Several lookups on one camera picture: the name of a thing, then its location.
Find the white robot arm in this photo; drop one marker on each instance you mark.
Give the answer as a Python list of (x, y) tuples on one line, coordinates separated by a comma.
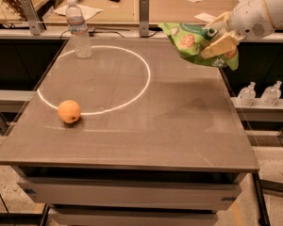
[(275, 8)]

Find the metal bracket post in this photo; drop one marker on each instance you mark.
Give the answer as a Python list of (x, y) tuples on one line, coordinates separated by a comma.
[(144, 18), (35, 25)]

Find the white paper right desk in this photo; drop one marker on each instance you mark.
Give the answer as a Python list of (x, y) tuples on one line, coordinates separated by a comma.
[(205, 17)]

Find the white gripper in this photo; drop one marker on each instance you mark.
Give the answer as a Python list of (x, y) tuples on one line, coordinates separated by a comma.
[(249, 19)]

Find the orange fruit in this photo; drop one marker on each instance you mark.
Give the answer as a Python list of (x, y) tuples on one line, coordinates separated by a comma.
[(69, 111)]

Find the white paper behind bottle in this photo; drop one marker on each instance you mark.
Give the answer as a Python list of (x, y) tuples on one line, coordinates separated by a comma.
[(82, 11)]

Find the sanitizer pump bottle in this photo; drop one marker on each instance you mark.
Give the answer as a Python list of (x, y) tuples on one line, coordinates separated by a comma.
[(247, 95), (271, 94)]

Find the middle metal bracket post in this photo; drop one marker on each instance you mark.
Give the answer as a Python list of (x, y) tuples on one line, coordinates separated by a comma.
[(144, 18)]

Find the left metal bracket post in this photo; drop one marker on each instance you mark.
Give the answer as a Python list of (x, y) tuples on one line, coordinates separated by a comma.
[(35, 25)]

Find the drawer cabinet under table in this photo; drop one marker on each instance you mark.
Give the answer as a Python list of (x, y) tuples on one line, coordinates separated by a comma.
[(116, 202)]

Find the clear plastic water bottle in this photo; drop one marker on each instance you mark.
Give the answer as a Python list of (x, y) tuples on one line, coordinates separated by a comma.
[(80, 34)]

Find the left sanitizer pump bottle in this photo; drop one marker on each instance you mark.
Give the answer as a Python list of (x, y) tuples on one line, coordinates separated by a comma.
[(247, 95)]

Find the right sanitizer pump bottle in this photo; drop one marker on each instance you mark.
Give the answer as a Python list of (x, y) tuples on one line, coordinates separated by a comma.
[(271, 94)]

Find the green rice chip bag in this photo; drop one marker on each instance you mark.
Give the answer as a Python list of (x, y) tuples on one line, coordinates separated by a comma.
[(190, 39)]

